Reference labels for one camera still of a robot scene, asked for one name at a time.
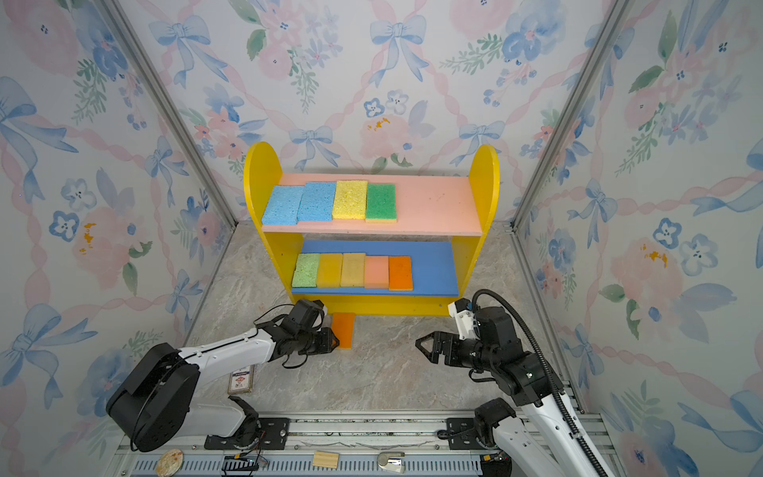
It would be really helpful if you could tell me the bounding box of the small printed card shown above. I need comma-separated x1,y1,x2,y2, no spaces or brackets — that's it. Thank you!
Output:
228,365,256,395

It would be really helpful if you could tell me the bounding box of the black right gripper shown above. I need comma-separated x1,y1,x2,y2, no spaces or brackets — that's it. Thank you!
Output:
417,332,500,374

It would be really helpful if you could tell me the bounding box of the blue sponge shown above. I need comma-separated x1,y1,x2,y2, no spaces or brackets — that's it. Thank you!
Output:
297,182,337,223
261,186,305,226

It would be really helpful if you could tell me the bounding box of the aluminium corner post right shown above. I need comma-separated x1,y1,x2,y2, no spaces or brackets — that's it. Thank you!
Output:
512,0,631,235

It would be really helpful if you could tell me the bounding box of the yellow pink blue wooden shelf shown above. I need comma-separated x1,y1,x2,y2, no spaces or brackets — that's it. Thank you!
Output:
244,142,501,316

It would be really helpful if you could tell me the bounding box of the pink salmon sponge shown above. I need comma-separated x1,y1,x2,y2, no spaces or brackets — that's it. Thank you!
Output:
364,256,389,289

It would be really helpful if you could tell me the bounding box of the small wooden block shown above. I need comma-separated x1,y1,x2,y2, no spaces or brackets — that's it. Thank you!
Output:
312,451,340,470

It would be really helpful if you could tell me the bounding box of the bright yellow sponge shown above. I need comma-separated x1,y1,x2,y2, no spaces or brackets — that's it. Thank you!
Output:
316,254,344,288

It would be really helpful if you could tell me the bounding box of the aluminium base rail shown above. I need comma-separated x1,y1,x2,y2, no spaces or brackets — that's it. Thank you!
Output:
103,410,621,477

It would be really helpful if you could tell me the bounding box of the black corrugated cable conduit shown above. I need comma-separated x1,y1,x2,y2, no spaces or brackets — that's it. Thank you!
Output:
470,288,609,477

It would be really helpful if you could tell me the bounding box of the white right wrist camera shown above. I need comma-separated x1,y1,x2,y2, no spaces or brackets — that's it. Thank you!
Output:
448,298,478,340

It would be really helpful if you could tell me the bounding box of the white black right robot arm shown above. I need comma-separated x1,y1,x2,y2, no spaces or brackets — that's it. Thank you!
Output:
415,299,613,476

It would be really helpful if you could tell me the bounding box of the pale yellow sponge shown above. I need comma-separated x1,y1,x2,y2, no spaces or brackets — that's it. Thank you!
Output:
340,252,366,288

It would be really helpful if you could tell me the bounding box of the aluminium corner post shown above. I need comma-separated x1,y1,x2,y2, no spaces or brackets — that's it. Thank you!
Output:
512,0,631,235
95,0,238,229

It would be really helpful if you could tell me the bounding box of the dark green sponge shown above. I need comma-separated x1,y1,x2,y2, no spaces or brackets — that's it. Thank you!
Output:
366,184,397,223

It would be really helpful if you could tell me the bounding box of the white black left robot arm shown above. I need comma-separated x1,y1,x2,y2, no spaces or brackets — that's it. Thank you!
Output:
105,299,340,452

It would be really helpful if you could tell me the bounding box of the light green sponge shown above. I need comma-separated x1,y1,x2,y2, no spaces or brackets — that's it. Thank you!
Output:
291,254,320,288

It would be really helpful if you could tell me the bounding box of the orange sponge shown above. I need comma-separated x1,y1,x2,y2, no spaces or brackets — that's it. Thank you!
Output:
389,256,413,291
331,313,356,350

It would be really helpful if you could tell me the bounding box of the round wooden disc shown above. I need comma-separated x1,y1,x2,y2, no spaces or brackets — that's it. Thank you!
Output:
155,449,184,477

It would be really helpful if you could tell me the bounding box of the aluminium corner post left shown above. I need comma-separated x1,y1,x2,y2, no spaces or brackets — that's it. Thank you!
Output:
95,0,238,229

